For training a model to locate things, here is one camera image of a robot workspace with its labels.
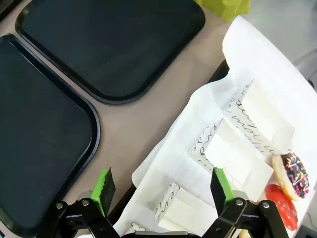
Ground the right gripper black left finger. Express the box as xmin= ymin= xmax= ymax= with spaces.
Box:
xmin=48 ymin=166 xmax=122 ymax=238

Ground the person in yellow-green smock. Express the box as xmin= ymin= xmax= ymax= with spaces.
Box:
xmin=194 ymin=0 xmax=251 ymax=23

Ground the black plastic serving tray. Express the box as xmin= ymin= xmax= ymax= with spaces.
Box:
xmin=14 ymin=0 xmax=206 ymax=105
xmin=0 ymin=33 xmax=101 ymax=238

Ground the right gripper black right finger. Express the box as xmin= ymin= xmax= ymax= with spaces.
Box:
xmin=200 ymin=167 xmax=284 ymax=238

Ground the red topped donut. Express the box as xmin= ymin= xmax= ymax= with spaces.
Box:
xmin=187 ymin=118 xmax=274 ymax=196

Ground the chocolate donut with colourful sprinkles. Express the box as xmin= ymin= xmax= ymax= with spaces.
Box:
xmin=271 ymin=151 xmax=310 ymax=201

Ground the white printed paper donut box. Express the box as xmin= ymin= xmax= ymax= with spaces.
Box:
xmin=153 ymin=182 xmax=218 ymax=231

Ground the red frosted donut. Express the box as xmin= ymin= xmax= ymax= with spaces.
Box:
xmin=264 ymin=183 xmax=298 ymax=232

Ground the white paper sheet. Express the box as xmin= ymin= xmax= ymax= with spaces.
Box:
xmin=112 ymin=15 xmax=317 ymax=238

